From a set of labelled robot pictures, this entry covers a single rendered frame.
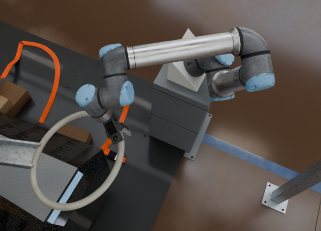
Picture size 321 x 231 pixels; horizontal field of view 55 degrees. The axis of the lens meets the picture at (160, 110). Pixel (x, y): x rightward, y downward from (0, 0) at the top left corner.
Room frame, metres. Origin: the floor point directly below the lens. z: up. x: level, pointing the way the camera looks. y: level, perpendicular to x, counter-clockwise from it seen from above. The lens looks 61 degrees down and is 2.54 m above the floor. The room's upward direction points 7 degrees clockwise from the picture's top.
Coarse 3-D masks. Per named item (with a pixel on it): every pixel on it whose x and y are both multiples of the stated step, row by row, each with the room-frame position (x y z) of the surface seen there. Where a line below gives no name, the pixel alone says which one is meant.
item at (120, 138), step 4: (112, 120) 0.58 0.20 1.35; (104, 124) 0.56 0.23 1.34; (108, 124) 0.56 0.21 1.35; (112, 124) 0.56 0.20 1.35; (108, 128) 0.54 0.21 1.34; (112, 128) 0.54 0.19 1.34; (116, 128) 0.55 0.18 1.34; (108, 132) 0.53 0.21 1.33; (112, 132) 0.53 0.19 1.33; (116, 132) 0.53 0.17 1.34; (112, 136) 0.51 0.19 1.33; (116, 136) 0.51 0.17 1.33; (120, 136) 0.52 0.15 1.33; (112, 140) 0.50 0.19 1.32; (116, 140) 0.50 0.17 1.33; (120, 140) 0.50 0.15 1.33
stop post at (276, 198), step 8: (320, 160) 0.76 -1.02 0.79; (312, 168) 0.73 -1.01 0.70; (320, 168) 0.69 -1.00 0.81; (296, 176) 0.75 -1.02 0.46; (304, 176) 0.71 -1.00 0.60; (312, 176) 0.68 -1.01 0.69; (320, 176) 0.67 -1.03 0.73; (272, 184) 0.82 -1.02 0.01; (288, 184) 0.73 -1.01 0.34; (296, 184) 0.69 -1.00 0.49; (304, 184) 0.68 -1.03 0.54; (312, 184) 0.67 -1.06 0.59; (264, 192) 0.74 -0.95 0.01; (272, 192) 0.75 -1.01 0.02; (280, 192) 0.70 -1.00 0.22; (288, 192) 0.68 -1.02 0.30; (296, 192) 0.67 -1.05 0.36; (264, 200) 0.67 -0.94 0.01; (272, 200) 0.68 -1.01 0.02; (280, 200) 0.67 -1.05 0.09; (272, 208) 0.62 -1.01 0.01; (280, 208) 0.63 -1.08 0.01
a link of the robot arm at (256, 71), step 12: (252, 60) 0.79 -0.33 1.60; (264, 60) 0.79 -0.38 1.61; (216, 72) 1.09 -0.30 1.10; (228, 72) 0.94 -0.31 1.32; (240, 72) 0.80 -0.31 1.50; (252, 72) 0.75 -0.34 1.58; (264, 72) 0.75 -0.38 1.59; (216, 84) 0.99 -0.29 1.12; (228, 84) 0.87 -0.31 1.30; (240, 84) 0.79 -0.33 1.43; (252, 84) 0.71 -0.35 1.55; (264, 84) 0.71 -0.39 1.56; (216, 96) 0.98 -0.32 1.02; (228, 96) 0.98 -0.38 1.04
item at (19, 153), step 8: (0, 144) 0.51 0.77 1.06; (8, 144) 0.51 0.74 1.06; (16, 144) 0.52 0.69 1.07; (24, 144) 0.52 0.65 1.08; (32, 144) 0.51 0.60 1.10; (40, 144) 0.52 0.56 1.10; (0, 152) 0.47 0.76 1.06; (8, 152) 0.47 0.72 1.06; (16, 152) 0.48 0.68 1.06; (24, 152) 0.48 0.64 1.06; (32, 152) 0.49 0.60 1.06; (0, 160) 0.42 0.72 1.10; (8, 160) 0.43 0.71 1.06; (16, 160) 0.44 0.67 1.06; (24, 160) 0.44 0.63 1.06
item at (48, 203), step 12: (72, 120) 0.66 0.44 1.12; (48, 132) 0.59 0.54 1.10; (120, 132) 0.57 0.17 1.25; (120, 144) 0.51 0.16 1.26; (36, 156) 0.46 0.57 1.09; (120, 156) 0.45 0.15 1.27; (36, 168) 0.40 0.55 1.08; (36, 180) 0.34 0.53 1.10; (108, 180) 0.34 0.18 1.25; (36, 192) 0.29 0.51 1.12; (96, 192) 0.29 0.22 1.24; (48, 204) 0.24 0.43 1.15; (60, 204) 0.24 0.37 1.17; (72, 204) 0.24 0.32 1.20; (84, 204) 0.24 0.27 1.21
